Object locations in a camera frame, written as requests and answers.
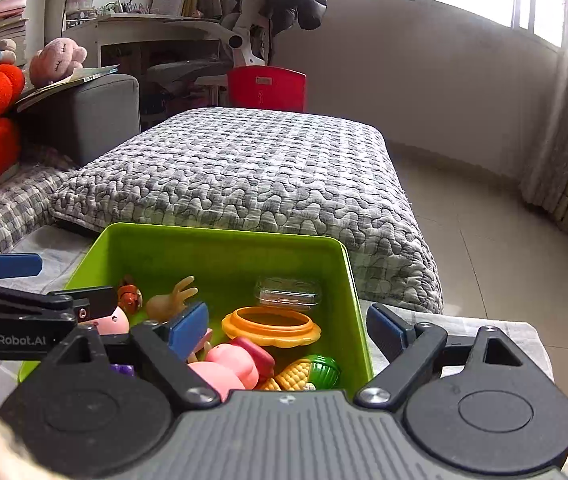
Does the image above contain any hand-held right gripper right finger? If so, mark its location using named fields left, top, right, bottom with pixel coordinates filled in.
left=354, top=303, right=557, bottom=408

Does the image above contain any orange toy pumpkin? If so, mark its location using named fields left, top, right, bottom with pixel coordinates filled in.
left=221, top=306, right=322, bottom=350

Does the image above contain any amber rubber hand toy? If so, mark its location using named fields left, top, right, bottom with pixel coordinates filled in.
left=144, top=276, right=199, bottom=322

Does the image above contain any pink clear capsule ball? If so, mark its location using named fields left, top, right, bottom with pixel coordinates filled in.
left=91, top=306, right=131, bottom=336

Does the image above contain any white grey office chair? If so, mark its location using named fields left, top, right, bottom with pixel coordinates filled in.
left=146, top=0, right=285, bottom=106

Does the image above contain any yellow toy corn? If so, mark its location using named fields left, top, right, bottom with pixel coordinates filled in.
left=259, top=354, right=342, bottom=392

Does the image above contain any green plastic box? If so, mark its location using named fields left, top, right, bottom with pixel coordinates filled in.
left=19, top=222, right=375, bottom=396

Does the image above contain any grey sofa armrest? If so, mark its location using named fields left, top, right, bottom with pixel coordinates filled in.
left=16, top=74, right=141, bottom=168

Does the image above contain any pink plush toy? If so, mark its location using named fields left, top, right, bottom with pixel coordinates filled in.
left=29, top=37, right=89, bottom=88

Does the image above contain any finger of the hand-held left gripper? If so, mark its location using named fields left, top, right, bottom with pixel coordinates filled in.
left=0, top=284, right=118, bottom=322
left=0, top=249, right=43, bottom=281

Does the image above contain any grey curtain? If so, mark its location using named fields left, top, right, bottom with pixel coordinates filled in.
left=518, top=0, right=568, bottom=211

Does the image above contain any brown orange animal toy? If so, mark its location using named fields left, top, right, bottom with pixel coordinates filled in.
left=116, top=276, right=145, bottom=313

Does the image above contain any open book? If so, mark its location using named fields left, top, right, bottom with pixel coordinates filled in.
left=14, top=64, right=121, bottom=113

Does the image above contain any clear plastic case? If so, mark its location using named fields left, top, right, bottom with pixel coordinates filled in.
left=254, top=276, right=325, bottom=308

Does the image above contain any grey quilted cushion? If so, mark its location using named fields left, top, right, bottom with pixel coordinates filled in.
left=49, top=107, right=444, bottom=316

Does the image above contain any grey checked sofa cover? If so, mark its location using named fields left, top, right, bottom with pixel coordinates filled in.
left=0, top=160, right=80, bottom=256

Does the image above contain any red plastic stool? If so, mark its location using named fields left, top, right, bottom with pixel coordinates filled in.
left=227, top=66, right=308, bottom=112

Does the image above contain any white desk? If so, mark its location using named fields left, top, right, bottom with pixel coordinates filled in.
left=46, top=0, right=225, bottom=86

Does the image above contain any pink pig toy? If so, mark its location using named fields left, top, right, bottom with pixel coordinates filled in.
left=186, top=337, right=275, bottom=403

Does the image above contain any grey checked tablecloth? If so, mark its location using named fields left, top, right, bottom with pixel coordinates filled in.
left=0, top=225, right=557, bottom=411

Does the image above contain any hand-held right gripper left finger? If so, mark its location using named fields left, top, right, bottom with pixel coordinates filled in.
left=34, top=301, right=222, bottom=408

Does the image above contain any stack of books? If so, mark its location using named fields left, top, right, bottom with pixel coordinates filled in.
left=0, top=2, right=30, bottom=66

